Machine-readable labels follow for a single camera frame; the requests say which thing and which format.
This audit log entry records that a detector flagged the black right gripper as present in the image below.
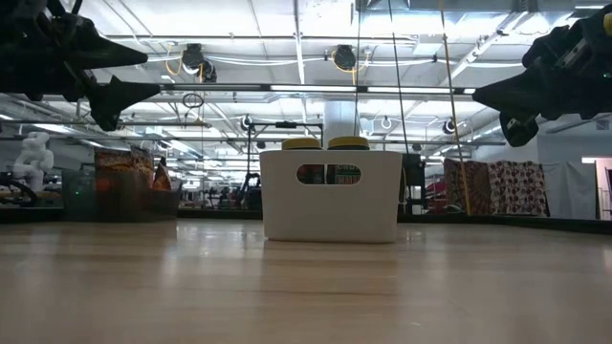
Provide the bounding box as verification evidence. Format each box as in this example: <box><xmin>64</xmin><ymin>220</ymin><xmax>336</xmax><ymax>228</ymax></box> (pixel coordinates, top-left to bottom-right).
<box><xmin>471</xmin><ymin>4</ymin><xmax>612</xmax><ymax>147</ymax></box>

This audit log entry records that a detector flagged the dark grey plastic bin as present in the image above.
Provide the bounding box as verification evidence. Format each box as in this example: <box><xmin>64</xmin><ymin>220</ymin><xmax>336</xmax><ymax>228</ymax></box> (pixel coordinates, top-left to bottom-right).
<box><xmin>60</xmin><ymin>166</ymin><xmax>182</xmax><ymax>224</ymax></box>

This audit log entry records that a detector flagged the black aluminium table frame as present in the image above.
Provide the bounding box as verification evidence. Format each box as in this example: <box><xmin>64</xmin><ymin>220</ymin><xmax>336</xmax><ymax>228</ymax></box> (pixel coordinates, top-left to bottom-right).
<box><xmin>0</xmin><ymin>205</ymin><xmax>612</xmax><ymax>236</ymax></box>

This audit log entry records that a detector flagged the black computer case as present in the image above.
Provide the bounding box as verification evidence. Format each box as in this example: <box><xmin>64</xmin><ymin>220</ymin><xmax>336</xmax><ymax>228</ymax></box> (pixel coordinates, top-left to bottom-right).
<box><xmin>401</xmin><ymin>152</ymin><xmax>427</xmax><ymax>216</ymax></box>

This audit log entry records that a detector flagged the long light bar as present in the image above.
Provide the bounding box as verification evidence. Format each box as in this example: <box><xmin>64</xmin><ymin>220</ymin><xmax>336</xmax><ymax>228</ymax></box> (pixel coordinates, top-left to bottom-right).
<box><xmin>157</xmin><ymin>81</ymin><xmax>477</xmax><ymax>97</ymax></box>

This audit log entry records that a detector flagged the grey cloth sheet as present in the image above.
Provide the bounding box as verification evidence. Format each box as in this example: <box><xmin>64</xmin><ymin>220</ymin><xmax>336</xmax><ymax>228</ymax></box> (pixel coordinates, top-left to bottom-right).
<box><xmin>542</xmin><ymin>161</ymin><xmax>599</xmax><ymax>220</ymax></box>

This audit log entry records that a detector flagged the yellow lid spice jar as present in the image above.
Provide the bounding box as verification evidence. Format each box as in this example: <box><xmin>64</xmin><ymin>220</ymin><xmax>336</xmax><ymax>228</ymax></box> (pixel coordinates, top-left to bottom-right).
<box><xmin>326</xmin><ymin>136</ymin><xmax>371</xmax><ymax>186</ymax></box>
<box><xmin>280</xmin><ymin>137</ymin><xmax>327</xmax><ymax>186</ymax></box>

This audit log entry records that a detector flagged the yellow hanging cable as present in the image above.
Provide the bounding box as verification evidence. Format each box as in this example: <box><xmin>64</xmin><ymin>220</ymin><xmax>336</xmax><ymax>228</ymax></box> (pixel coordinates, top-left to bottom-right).
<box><xmin>438</xmin><ymin>0</ymin><xmax>473</xmax><ymax>216</ymax></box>

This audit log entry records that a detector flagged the white robot figure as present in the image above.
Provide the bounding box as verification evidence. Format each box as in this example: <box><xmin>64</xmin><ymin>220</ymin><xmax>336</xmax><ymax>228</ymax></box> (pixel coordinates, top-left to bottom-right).
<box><xmin>12</xmin><ymin>131</ymin><xmax>55</xmax><ymax>192</ymax></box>

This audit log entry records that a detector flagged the white red patterned cloth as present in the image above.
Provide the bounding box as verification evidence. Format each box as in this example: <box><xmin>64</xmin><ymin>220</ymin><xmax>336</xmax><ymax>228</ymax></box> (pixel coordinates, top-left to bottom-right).
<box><xmin>494</xmin><ymin>160</ymin><xmax>551</xmax><ymax>218</ymax></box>

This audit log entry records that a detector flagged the thin black hanging cable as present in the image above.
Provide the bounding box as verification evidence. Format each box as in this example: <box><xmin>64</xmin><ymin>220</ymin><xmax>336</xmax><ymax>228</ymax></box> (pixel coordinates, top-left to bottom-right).
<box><xmin>352</xmin><ymin>0</ymin><xmax>362</xmax><ymax>140</ymax></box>

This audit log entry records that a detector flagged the white column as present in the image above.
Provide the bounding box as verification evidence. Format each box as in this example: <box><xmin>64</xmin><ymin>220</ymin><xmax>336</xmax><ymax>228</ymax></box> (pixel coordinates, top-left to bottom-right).
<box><xmin>323</xmin><ymin>99</ymin><xmax>358</xmax><ymax>140</ymax></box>

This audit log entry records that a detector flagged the dark red patterned cloth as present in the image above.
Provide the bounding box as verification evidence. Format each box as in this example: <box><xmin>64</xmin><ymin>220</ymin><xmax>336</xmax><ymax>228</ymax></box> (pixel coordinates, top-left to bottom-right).
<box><xmin>442</xmin><ymin>157</ymin><xmax>498</xmax><ymax>215</ymax></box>

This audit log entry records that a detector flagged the white plastic bin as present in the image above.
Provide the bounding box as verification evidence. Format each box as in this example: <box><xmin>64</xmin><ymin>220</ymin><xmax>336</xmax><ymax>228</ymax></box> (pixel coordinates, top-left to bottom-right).
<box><xmin>259</xmin><ymin>149</ymin><xmax>404</xmax><ymax>245</ymax></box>

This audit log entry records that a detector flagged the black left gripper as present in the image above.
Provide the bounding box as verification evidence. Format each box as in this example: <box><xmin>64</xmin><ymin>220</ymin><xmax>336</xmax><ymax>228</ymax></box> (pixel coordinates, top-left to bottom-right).
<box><xmin>0</xmin><ymin>0</ymin><xmax>163</xmax><ymax>132</ymax></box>

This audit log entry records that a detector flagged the black hanging cable loop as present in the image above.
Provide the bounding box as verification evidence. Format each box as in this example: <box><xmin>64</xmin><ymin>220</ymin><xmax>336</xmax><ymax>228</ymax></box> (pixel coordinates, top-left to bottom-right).
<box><xmin>181</xmin><ymin>92</ymin><xmax>206</xmax><ymax>110</ymax></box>

